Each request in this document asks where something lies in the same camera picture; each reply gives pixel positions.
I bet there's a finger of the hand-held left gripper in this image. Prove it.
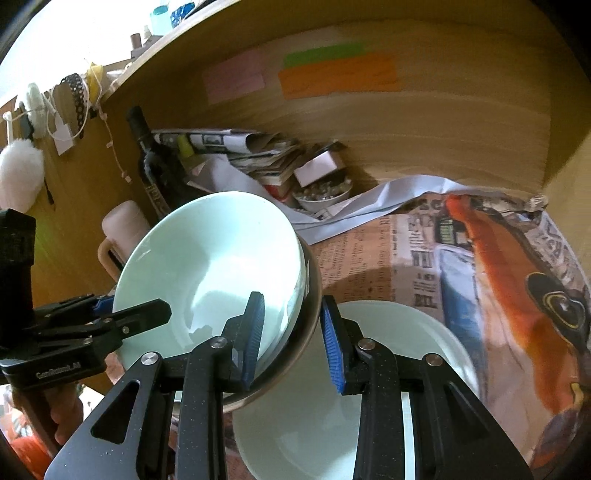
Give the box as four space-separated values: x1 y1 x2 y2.
34 293 116 324
34 299 172 354

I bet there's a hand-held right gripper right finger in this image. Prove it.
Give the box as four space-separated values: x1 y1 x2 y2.
321 295 534 480

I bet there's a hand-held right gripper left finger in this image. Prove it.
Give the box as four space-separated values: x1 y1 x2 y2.
44 291 267 480

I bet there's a pink bowl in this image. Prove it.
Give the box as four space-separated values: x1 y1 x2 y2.
222 233 324 414

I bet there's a mint green bowl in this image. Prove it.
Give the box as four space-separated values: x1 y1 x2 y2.
112 191 309 370

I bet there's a mint green plate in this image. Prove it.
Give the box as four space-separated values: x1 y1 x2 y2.
231 300 481 480

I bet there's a person's left hand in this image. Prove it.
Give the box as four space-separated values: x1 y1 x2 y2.
9 383 86 448

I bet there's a pink mug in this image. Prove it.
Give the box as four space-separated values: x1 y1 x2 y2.
98 200 153 282

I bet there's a white fluffy pompom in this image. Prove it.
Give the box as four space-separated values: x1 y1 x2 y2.
0 138 44 210

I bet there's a dark wine bottle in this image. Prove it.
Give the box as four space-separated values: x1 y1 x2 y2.
127 106 195 217

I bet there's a small bowl of stones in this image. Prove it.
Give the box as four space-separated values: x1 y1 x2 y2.
293 178 354 214

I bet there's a white hanging tag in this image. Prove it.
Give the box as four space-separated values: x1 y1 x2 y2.
51 115 77 155

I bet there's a grey paper sheet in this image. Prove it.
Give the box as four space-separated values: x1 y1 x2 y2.
185 157 462 245

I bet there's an orange cloth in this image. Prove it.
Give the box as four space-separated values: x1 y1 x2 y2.
9 434 56 480

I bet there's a white small box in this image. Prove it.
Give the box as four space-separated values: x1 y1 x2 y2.
293 150 345 188

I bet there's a colour newspaper sheet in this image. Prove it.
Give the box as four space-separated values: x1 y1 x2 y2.
388 194 591 472

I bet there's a white fluffy pad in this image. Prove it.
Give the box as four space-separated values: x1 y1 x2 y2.
23 83 49 139

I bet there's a stack of newspapers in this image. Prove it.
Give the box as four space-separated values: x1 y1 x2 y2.
152 129 305 199

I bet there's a patterned hair band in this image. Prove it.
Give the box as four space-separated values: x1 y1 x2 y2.
62 74 88 139

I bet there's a yellow hanging item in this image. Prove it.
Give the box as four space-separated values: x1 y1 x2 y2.
88 62 105 107

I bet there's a pink sticky note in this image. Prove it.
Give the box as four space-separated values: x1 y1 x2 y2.
203 50 267 104

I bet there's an orange sticky note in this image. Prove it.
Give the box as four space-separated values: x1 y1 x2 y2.
279 54 402 99

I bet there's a green sticky note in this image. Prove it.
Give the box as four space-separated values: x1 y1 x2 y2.
283 41 365 68

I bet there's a white beaded cord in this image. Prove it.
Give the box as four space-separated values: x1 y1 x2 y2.
99 104 134 183

